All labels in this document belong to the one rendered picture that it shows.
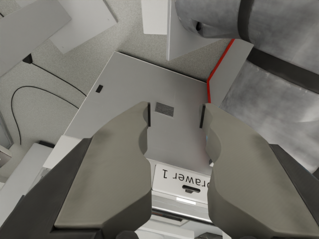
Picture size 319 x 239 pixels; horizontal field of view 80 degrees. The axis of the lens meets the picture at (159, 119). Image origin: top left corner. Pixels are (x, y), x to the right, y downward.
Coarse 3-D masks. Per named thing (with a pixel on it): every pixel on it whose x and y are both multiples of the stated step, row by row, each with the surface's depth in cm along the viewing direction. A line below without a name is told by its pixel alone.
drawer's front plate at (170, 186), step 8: (160, 168) 80; (168, 168) 81; (160, 176) 77; (168, 176) 78; (184, 176) 81; (192, 176) 82; (200, 176) 83; (152, 184) 76; (160, 184) 75; (168, 184) 76; (176, 184) 77; (184, 184) 78; (192, 184) 79; (200, 184) 81; (208, 184) 82; (168, 192) 74; (176, 192) 75; (184, 192) 76; (200, 192) 78; (192, 200) 77; (200, 200) 76
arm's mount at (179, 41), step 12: (168, 0) 25; (168, 12) 26; (168, 24) 27; (180, 24) 28; (168, 36) 28; (180, 36) 29; (192, 36) 31; (168, 48) 29; (180, 48) 31; (192, 48) 33; (168, 60) 31
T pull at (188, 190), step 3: (183, 186) 74; (186, 186) 74; (189, 186) 74; (186, 189) 74; (189, 189) 74; (192, 189) 74; (195, 189) 74; (198, 189) 75; (186, 192) 76; (189, 192) 76; (192, 192) 75; (198, 192) 74
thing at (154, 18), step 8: (144, 0) 43; (152, 0) 43; (160, 0) 42; (144, 8) 44; (152, 8) 44; (160, 8) 43; (144, 16) 45; (152, 16) 45; (160, 16) 45; (144, 24) 46; (152, 24) 46; (160, 24) 46; (144, 32) 48; (152, 32) 48; (160, 32) 47
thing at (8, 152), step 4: (0, 148) 61; (4, 148) 63; (0, 152) 60; (4, 152) 61; (8, 152) 63; (0, 156) 60; (4, 156) 61; (8, 156) 62; (0, 160) 61; (4, 160) 61; (8, 160) 62; (0, 164) 61; (4, 164) 62
